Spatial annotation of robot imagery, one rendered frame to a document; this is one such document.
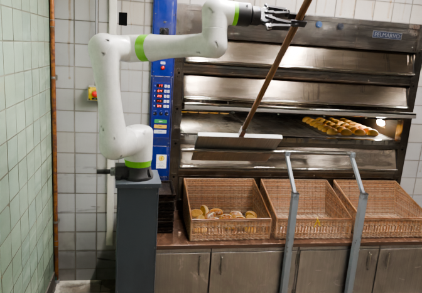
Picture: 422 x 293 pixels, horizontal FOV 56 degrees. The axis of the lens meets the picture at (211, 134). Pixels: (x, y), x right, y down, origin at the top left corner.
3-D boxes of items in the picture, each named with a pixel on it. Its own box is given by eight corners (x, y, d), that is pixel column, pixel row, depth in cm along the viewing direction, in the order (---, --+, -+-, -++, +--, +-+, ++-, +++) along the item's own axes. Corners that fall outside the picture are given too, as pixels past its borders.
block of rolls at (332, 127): (300, 121, 386) (301, 115, 385) (346, 123, 394) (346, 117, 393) (328, 135, 328) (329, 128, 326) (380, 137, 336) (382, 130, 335)
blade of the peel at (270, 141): (282, 138, 255) (282, 134, 257) (198, 135, 246) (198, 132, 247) (266, 161, 286) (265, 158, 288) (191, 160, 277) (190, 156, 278)
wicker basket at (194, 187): (180, 211, 304) (182, 177, 298) (251, 210, 314) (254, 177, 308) (188, 241, 257) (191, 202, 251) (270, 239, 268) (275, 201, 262)
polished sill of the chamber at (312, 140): (179, 137, 299) (179, 132, 298) (394, 143, 330) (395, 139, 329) (179, 139, 293) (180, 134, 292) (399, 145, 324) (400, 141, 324)
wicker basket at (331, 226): (255, 210, 315) (259, 177, 309) (323, 211, 324) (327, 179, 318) (274, 239, 268) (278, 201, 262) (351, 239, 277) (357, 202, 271)
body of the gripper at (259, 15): (246, 14, 165) (267, 16, 167) (248, 29, 161) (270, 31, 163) (251, 0, 159) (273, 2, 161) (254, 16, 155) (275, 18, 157)
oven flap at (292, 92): (182, 99, 286) (182, 72, 289) (405, 110, 317) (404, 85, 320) (183, 98, 282) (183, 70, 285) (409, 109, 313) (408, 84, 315)
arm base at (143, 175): (95, 182, 176) (96, 169, 175) (97, 171, 191) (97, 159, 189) (154, 181, 183) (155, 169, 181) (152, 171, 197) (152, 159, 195)
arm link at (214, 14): (205, -8, 151) (200, 0, 162) (203, 25, 152) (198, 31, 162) (240, -5, 154) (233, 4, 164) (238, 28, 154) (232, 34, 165)
